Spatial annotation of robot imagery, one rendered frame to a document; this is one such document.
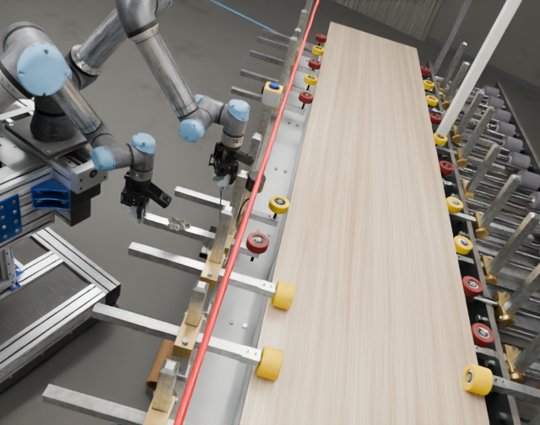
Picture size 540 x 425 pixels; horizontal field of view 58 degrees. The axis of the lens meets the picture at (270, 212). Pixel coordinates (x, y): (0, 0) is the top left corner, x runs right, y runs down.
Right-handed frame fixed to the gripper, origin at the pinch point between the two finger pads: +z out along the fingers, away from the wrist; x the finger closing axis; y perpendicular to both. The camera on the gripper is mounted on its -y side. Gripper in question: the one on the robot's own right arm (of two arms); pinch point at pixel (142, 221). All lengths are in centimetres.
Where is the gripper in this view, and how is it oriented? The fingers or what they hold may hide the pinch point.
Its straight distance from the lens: 184.1
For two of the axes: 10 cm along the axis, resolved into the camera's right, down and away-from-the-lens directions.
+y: -9.6, -2.9, -0.3
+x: -1.6, 6.1, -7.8
